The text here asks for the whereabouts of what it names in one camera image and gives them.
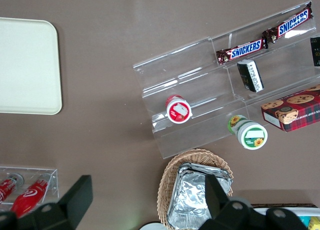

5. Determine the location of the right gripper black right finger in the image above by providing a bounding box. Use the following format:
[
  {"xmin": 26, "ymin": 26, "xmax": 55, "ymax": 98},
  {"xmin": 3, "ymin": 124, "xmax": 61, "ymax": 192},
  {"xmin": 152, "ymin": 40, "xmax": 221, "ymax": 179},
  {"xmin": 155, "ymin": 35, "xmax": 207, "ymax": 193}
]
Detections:
[{"xmin": 201, "ymin": 175, "xmax": 309, "ymax": 230}]

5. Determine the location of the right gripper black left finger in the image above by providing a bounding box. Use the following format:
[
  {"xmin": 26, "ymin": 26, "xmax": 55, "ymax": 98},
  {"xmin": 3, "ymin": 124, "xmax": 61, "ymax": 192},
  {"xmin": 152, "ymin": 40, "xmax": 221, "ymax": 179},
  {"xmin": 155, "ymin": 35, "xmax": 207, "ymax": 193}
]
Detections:
[{"xmin": 17, "ymin": 175, "xmax": 94, "ymax": 230}]

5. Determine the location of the oval wicker basket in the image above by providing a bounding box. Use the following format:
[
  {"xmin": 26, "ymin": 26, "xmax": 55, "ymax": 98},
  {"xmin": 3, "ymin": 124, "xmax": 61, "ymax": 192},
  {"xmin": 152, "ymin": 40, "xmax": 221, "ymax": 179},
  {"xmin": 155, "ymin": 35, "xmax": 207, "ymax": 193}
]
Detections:
[{"xmin": 156, "ymin": 148, "xmax": 234, "ymax": 229}]

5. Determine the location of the cream plastic tray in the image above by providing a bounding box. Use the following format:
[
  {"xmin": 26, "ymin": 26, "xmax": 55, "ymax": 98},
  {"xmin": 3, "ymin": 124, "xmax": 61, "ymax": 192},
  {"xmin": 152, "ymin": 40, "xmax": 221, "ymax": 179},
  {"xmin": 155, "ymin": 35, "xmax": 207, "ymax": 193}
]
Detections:
[{"xmin": 0, "ymin": 17, "xmax": 63, "ymax": 115}]

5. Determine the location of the foil-wrapped package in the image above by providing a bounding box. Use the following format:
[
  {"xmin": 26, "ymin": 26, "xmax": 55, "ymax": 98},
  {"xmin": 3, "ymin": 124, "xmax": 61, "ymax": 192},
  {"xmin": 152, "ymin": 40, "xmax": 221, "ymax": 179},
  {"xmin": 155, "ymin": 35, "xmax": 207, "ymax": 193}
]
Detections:
[
  {"xmin": 177, "ymin": 162, "xmax": 234, "ymax": 183},
  {"xmin": 166, "ymin": 173, "xmax": 234, "ymax": 226}
]

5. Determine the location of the clear acrylic bottle box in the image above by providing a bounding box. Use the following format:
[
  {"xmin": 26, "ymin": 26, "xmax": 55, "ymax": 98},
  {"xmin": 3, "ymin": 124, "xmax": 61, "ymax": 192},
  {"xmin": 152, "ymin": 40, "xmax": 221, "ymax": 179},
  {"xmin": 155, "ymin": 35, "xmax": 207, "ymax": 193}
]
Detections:
[{"xmin": 0, "ymin": 166, "xmax": 60, "ymax": 217}]

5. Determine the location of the red soda bottle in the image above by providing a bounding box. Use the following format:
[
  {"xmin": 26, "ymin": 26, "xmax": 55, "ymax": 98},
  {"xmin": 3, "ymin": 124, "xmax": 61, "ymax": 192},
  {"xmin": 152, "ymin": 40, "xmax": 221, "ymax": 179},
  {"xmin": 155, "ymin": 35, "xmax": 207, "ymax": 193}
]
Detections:
[
  {"xmin": 0, "ymin": 173, "xmax": 25, "ymax": 206},
  {"xmin": 10, "ymin": 173, "xmax": 53, "ymax": 219}
]

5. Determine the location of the white bin dark rim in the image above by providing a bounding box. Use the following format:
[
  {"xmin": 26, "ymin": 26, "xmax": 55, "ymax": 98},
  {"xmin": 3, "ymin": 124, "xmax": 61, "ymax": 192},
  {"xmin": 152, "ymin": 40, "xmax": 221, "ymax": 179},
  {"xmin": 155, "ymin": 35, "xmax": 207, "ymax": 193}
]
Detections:
[{"xmin": 250, "ymin": 203, "xmax": 320, "ymax": 230}]

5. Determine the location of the white round object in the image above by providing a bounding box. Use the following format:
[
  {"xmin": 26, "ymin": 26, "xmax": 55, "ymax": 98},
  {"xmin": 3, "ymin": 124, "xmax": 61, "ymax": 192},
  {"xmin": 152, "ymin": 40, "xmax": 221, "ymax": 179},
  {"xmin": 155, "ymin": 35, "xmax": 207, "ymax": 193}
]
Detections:
[{"xmin": 139, "ymin": 222, "xmax": 166, "ymax": 230}]

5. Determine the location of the green sunflower yogurt cup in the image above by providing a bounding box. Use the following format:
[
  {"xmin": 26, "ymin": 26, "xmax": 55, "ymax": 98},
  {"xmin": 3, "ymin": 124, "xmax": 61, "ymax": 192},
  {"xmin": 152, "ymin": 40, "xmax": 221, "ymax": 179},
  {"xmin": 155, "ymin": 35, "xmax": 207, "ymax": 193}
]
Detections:
[{"xmin": 226, "ymin": 114, "xmax": 269, "ymax": 150}]

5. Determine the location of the teal snack packet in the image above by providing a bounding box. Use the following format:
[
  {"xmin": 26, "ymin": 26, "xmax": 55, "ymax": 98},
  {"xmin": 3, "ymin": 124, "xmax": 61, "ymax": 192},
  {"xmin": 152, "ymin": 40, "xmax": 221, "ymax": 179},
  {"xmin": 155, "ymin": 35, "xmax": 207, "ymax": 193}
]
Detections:
[{"xmin": 298, "ymin": 216, "xmax": 311, "ymax": 228}]

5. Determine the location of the red strawberry yogurt cup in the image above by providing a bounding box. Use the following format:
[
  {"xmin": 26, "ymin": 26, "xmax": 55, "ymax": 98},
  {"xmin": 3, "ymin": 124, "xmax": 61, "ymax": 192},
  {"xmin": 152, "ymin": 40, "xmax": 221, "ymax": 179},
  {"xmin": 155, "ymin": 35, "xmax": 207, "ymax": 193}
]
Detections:
[{"xmin": 165, "ymin": 94, "xmax": 194, "ymax": 125}]

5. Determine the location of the yellow snack packet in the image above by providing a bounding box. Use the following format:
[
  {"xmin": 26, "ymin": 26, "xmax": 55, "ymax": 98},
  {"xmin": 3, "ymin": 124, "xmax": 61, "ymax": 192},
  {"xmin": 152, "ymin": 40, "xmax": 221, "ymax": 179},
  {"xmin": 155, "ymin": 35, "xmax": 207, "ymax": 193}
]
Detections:
[{"xmin": 308, "ymin": 216, "xmax": 320, "ymax": 230}]

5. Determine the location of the clear acrylic tiered shelf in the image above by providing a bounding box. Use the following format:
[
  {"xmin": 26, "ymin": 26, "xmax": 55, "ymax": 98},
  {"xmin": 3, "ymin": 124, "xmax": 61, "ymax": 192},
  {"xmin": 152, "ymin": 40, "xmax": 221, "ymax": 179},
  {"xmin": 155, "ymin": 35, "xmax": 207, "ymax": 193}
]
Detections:
[{"xmin": 132, "ymin": 0, "xmax": 320, "ymax": 160}]

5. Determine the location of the red tartan cookie box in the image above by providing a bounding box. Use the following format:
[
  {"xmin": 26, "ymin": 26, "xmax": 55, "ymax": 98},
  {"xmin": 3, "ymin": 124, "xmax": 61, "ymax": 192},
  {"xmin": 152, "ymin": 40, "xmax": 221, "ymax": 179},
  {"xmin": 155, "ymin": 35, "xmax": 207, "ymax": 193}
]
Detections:
[{"xmin": 260, "ymin": 84, "xmax": 320, "ymax": 133}]

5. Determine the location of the small black white box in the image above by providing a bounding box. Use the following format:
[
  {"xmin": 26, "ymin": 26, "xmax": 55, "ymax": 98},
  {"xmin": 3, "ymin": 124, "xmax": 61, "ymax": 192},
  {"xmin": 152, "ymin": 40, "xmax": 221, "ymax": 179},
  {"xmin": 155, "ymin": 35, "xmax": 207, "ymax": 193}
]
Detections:
[{"xmin": 236, "ymin": 60, "xmax": 265, "ymax": 93}]

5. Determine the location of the Snickers chocolate bar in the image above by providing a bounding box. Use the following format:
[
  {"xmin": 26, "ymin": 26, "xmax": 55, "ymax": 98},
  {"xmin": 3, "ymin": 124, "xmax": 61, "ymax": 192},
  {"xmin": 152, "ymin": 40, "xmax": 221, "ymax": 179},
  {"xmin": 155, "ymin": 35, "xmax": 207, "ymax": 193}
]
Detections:
[
  {"xmin": 261, "ymin": 2, "xmax": 314, "ymax": 49},
  {"xmin": 215, "ymin": 38, "xmax": 266, "ymax": 66}
]

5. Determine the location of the black box gold print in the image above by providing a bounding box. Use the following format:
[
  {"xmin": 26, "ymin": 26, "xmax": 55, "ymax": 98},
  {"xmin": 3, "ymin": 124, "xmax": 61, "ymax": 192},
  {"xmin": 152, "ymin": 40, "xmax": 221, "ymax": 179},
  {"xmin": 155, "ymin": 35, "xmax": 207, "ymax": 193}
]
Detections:
[{"xmin": 310, "ymin": 36, "xmax": 320, "ymax": 67}]

